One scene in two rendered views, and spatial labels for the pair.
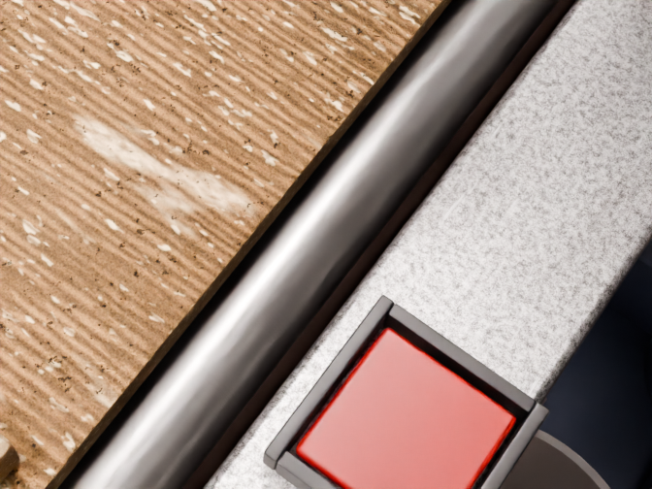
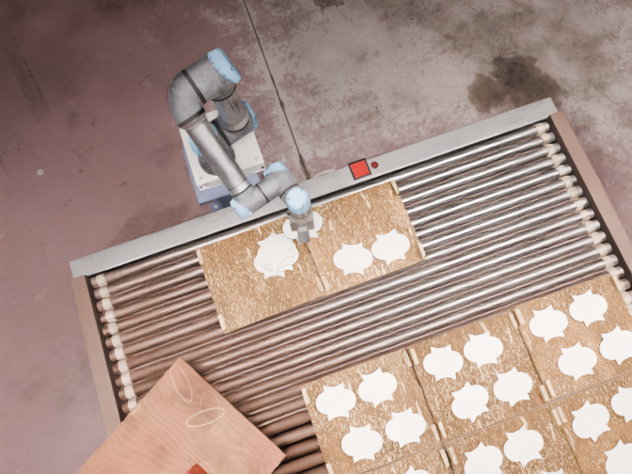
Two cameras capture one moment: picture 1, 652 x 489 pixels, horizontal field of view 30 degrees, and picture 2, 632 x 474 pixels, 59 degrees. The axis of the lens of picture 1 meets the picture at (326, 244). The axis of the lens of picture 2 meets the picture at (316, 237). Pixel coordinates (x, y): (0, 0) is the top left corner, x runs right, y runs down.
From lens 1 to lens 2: 191 cm
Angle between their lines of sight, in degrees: 34
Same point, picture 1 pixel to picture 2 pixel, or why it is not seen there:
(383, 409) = (360, 171)
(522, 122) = (329, 189)
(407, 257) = (348, 183)
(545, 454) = not seen: hidden behind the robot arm
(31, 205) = (378, 203)
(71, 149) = (371, 206)
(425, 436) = (358, 167)
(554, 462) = not seen: hidden behind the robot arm
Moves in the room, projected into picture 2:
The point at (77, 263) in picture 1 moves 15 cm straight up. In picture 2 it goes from (377, 196) to (380, 182)
